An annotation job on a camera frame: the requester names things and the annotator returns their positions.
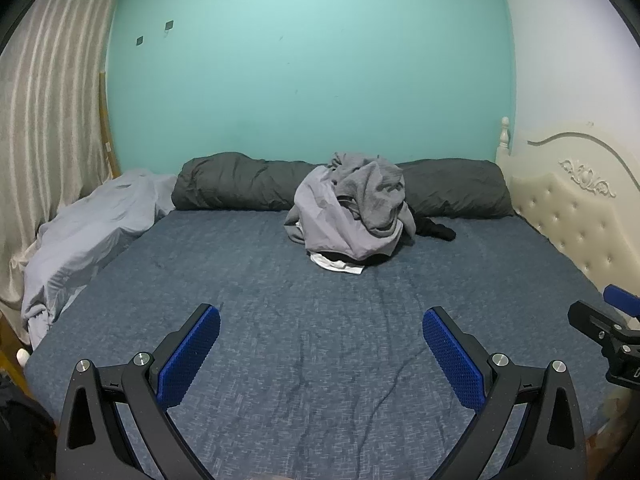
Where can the white garment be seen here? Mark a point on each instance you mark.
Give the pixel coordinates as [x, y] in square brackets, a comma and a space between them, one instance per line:
[335, 264]

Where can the cream tufted headboard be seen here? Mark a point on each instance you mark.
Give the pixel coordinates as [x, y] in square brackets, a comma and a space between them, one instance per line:
[570, 200]

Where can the dark grey rolled duvet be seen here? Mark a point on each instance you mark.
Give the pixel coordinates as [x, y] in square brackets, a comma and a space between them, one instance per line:
[235, 185]

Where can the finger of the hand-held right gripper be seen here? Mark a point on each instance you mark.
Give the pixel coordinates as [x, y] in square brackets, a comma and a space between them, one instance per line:
[600, 322]
[622, 300]

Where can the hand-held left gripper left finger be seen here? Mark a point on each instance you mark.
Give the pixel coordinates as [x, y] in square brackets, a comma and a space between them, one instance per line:
[192, 355]

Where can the dark cloth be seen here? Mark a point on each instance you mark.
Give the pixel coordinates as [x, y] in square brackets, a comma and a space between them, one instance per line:
[25, 435]

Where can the wooden frame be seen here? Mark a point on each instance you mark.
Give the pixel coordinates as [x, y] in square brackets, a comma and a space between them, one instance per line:
[107, 135]

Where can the beige striped curtain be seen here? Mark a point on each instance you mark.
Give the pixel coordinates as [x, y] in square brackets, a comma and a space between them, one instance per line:
[50, 110]

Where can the lilac garment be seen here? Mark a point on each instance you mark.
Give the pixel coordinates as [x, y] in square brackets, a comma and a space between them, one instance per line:
[330, 215]

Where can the black garment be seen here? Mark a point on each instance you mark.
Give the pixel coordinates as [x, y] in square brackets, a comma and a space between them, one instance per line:
[437, 230]

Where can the light blue sheet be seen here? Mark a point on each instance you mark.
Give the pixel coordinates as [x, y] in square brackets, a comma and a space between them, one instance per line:
[90, 230]

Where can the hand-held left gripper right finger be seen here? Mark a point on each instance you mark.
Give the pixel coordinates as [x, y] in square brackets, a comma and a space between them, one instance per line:
[452, 360]

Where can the grey knit sweater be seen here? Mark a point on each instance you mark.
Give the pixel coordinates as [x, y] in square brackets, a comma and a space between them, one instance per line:
[372, 190]

